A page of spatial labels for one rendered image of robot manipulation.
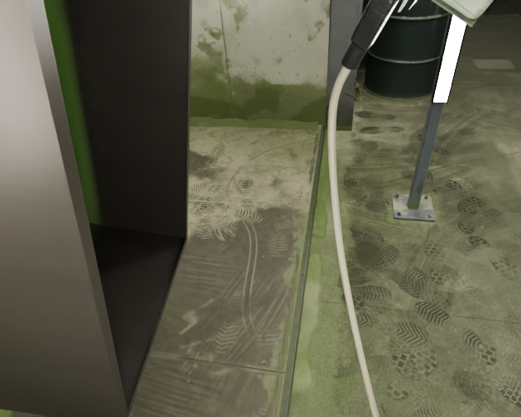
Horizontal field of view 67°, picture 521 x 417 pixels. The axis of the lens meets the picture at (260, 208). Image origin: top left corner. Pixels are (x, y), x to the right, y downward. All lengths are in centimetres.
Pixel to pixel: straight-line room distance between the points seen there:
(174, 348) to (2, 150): 122
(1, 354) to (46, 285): 27
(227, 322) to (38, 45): 135
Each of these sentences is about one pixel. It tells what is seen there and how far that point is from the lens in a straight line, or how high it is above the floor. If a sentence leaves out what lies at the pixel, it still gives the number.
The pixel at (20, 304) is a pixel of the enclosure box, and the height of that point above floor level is 91.
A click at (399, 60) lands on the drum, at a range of 316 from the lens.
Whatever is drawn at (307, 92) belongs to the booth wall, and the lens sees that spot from 271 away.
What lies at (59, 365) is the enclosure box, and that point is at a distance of 84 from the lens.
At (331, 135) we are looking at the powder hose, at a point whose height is 97.
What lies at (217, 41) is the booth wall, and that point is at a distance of 271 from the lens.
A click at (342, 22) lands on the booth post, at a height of 70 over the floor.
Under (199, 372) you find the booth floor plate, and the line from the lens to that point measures 153.
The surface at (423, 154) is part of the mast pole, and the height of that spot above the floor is 34.
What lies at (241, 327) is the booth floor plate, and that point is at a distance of 160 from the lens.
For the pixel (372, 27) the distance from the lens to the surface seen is 67.
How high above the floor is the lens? 137
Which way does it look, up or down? 40 degrees down
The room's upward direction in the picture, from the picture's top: 5 degrees counter-clockwise
